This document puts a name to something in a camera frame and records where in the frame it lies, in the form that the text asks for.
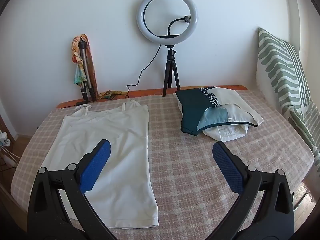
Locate orange bed sheet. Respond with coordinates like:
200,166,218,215
55,85,248,109

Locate green striped pillow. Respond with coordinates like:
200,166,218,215
257,27,320,174

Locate teal patterned folded garment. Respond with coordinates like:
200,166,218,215
174,86,259,137

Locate white ring light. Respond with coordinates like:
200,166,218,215
136,0,200,46

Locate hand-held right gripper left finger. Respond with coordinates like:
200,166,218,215
27,139,118,240

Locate folded silver tripod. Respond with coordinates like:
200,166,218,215
76,36,97,105

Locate colourful printed scarf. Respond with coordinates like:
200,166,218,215
71,34,125,100

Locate white camisole top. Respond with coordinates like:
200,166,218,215
30,99,160,229

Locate checked pink blanket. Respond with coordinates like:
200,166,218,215
10,89,315,240

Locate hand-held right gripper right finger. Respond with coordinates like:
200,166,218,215
205,141,295,240

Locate black tripod stand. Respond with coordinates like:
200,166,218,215
162,44,181,97

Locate white power strip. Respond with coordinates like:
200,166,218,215
0,130,11,147

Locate folded teal and white clothes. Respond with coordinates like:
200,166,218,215
175,92,265,142

